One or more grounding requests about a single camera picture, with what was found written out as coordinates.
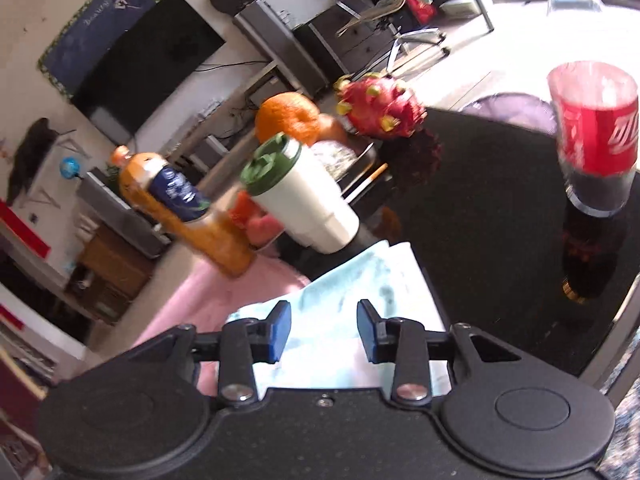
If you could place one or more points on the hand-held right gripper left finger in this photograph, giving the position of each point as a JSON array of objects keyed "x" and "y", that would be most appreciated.
[{"x": 279, "y": 332}]

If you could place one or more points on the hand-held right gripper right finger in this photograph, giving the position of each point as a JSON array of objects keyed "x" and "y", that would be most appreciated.
[{"x": 367, "y": 332}]

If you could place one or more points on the teal t-shirt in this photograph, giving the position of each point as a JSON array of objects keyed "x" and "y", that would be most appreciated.
[{"x": 345, "y": 285}]

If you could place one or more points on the pink printed blanket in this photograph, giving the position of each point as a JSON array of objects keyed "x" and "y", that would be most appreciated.
[{"x": 200, "y": 300}]

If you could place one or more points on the red apple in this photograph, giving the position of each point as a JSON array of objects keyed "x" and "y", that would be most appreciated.
[{"x": 266, "y": 228}]

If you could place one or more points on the orange juice bottle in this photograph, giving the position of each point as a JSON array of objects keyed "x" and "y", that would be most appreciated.
[{"x": 220, "y": 240}]

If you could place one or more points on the white cup with green lid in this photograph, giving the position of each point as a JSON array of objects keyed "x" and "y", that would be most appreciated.
[{"x": 305, "y": 210}]

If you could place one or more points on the white stick with orange tip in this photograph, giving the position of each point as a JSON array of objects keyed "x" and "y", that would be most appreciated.
[{"x": 372, "y": 176}]

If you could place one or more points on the metal fruit tray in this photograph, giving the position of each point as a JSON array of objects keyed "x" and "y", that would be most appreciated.
[{"x": 359, "y": 160}]

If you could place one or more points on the black glass table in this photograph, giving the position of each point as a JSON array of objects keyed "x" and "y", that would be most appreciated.
[{"x": 500, "y": 220}]

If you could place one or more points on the brown wooden cabinet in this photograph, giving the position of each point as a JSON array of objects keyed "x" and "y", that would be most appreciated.
[{"x": 115, "y": 265}]

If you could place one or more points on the dark red dried flowers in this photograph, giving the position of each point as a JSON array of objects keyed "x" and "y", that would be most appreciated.
[{"x": 422, "y": 152}]

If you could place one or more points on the wooden television stand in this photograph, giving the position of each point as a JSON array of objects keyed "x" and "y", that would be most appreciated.
[{"x": 117, "y": 212}]

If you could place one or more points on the large orange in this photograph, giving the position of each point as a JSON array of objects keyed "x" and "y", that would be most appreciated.
[{"x": 285, "y": 115}]

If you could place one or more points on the pink dragon fruit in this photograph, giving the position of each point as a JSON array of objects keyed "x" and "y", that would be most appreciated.
[{"x": 380, "y": 105}]

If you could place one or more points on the purple cushion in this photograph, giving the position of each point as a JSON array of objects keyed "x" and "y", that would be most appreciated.
[{"x": 505, "y": 105}]

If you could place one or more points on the small blue globe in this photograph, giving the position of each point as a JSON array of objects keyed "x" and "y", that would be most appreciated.
[{"x": 70, "y": 167}]

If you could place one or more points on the patterned dark cloth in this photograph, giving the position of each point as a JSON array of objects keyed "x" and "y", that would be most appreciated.
[{"x": 627, "y": 425}]

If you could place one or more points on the grey tower speaker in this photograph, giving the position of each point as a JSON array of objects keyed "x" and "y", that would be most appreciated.
[{"x": 280, "y": 45}]

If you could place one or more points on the black cabinet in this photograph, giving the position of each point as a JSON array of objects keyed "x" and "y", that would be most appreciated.
[{"x": 340, "y": 45}]

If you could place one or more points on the black flat television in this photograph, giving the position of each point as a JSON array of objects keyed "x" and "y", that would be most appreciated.
[{"x": 145, "y": 60}]

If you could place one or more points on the red label plastic bottle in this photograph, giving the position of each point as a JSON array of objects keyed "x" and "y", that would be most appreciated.
[{"x": 595, "y": 130}]

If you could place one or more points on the maroon chair with golden frame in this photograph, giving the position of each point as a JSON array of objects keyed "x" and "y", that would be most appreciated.
[{"x": 20, "y": 400}]

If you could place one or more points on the black wall decoration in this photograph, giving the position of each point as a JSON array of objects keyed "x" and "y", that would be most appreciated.
[{"x": 30, "y": 155}]

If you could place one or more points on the dark blue wall poster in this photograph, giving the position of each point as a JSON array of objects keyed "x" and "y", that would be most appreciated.
[{"x": 90, "y": 25}]

